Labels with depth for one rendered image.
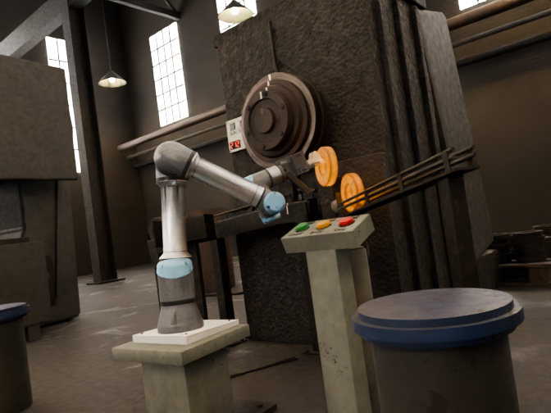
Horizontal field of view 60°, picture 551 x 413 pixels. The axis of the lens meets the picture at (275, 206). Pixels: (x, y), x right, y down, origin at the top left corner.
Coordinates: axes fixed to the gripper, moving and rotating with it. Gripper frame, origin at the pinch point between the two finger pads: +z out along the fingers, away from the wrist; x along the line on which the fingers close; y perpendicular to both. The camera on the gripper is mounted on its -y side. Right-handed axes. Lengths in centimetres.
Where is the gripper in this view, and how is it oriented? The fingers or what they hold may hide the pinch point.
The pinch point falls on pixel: (325, 161)
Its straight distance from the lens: 192.2
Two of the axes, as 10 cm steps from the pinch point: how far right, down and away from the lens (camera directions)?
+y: -3.8, -9.3, -0.5
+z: 8.8, -3.7, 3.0
